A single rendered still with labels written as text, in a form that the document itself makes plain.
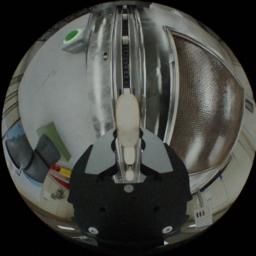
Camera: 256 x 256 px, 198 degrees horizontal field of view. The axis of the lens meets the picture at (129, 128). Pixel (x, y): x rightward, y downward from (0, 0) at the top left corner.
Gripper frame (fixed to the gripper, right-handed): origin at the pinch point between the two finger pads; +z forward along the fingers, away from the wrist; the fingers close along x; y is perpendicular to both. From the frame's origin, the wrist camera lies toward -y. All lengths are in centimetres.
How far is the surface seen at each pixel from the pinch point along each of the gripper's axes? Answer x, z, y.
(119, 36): -1.8, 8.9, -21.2
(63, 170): -42, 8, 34
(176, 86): 9.2, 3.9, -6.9
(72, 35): -12.6, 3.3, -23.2
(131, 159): 0.9, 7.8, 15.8
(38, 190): -436, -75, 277
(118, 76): -2.0, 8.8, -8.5
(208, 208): 78, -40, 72
